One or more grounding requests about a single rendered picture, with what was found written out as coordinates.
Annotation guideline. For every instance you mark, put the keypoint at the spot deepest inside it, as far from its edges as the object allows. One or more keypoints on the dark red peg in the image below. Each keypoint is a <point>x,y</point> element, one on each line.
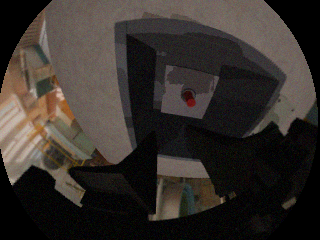
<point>189,98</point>

